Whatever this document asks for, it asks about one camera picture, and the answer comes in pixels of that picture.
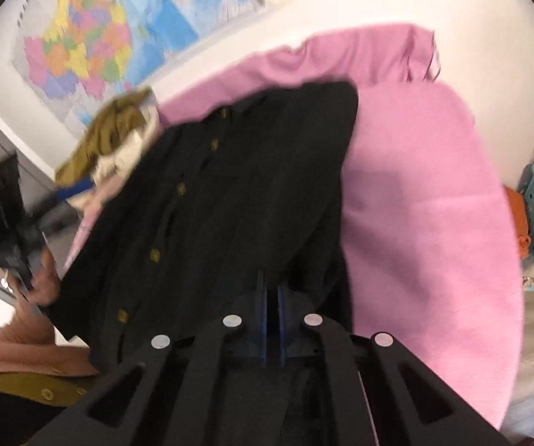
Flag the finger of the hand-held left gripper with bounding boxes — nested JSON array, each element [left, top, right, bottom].
[[39, 214, 79, 239], [28, 179, 97, 224]]

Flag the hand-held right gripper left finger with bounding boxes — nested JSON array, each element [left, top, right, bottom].
[[26, 269, 268, 446]]

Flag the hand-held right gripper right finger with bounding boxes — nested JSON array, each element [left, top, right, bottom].
[[276, 284, 512, 446]]

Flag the cream cloth garment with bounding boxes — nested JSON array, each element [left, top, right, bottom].
[[69, 107, 161, 210]]

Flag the brown jacket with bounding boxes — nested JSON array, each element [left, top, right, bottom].
[[55, 86, 156, 187]]

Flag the black buttoned cardigan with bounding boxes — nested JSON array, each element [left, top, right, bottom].
[[46, 81, 361, 382]]

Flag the person's left forearm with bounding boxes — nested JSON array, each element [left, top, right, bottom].
[[0, 297, 100, 378]]

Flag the person's left hand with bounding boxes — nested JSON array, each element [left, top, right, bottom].
[[28, 246, 65, 308]]

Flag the person's mustard buttoned garment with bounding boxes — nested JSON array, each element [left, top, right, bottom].
[[0, 371, 98, 407]]

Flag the pink daisy print blanket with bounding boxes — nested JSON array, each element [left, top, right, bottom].
[[65, 23, 525, 433]]

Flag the orange cloth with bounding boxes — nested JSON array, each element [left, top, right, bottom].
[[502, 186, 534, 259]]

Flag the wall map poster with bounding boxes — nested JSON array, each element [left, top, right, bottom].
[[11, 0, 268, 126]]

